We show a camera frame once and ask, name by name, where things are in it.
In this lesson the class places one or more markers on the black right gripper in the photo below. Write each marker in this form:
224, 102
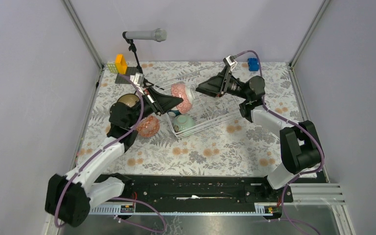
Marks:
218, 85

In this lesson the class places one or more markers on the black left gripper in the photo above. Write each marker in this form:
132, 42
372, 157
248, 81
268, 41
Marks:
162, 103

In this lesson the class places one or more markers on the red patterned bowl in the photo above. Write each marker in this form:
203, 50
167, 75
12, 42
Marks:
183, 91

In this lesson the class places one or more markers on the mint green bowl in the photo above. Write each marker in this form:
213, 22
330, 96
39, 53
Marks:
182, 123

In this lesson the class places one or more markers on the blue white patterned bowl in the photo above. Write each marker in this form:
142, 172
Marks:
148, 127

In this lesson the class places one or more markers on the dark teal floral bowl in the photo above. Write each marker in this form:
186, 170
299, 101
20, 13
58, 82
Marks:
129, 99

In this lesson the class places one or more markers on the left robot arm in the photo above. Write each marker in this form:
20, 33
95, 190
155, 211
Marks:
71, 196

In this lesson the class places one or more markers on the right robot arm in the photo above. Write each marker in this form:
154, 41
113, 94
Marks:
301, 152

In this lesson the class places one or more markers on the teal and cream bowl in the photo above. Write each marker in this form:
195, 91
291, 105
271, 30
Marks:
174, 113

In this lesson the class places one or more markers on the floral tablecloth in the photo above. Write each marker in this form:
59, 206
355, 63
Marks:
236, 147

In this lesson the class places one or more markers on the black microphone tripod stand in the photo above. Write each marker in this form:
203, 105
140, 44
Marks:
132, 48

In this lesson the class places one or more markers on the blue toy brick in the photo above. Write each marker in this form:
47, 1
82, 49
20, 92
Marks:
253, 64

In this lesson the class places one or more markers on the grey toy baseplate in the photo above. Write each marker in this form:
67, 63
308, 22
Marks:
130, 71

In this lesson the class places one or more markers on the yellow toy brick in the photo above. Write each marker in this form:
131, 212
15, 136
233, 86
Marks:
121, 64

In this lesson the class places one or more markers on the light green toy brick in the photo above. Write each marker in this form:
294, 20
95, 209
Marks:
112, 67

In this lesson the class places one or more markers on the grey microphone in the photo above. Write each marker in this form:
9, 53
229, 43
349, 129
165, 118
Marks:
157, 35

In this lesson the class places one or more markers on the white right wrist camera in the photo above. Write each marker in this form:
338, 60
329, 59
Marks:
230, 62

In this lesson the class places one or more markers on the white wire dish rack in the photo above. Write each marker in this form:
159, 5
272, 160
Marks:
206, 111

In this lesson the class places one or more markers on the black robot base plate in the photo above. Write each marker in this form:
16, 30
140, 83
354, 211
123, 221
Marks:
203, 194

